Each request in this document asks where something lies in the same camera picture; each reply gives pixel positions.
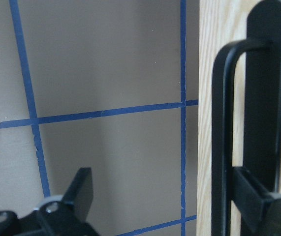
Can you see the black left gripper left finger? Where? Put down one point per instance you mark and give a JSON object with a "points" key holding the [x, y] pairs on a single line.
{"points": [[79, 195]]}

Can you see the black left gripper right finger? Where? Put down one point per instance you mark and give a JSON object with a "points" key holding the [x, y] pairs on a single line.
{"points": [[251, 198]]}

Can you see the black metal drawer handle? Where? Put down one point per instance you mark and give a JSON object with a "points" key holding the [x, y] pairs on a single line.
{"points": [[262, 113]]}

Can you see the wooden drawer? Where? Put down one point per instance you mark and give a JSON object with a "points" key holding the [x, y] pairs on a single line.
{"points": [[239, 123]]}

